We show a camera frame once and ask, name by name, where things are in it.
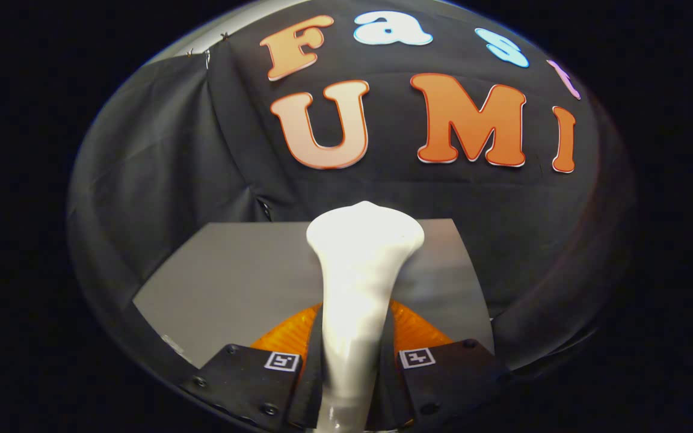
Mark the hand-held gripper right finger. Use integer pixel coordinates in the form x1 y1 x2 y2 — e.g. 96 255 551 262
377 299 513 432

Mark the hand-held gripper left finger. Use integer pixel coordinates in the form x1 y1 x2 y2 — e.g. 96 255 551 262
179 302 327 433

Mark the white garment steamer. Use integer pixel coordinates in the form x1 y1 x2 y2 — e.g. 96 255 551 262
306 201 425 433

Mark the beige drawer cabinet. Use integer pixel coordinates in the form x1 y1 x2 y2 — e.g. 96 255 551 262
133 220 495 369

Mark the black backdrop cloth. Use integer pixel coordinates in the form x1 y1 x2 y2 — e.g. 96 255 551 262
67 0 636 385

